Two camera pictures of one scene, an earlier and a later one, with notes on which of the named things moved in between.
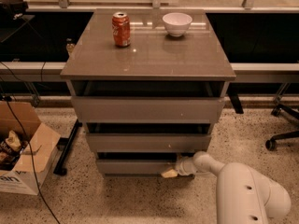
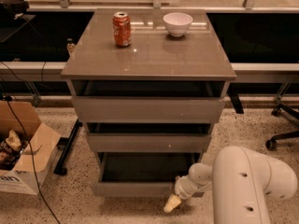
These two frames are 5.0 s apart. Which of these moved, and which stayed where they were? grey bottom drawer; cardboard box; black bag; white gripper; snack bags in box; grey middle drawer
Moved: grey bottom drawer; white gripper
Stayed: cardboard box; grey middle drawer; snack bags in box; black bag
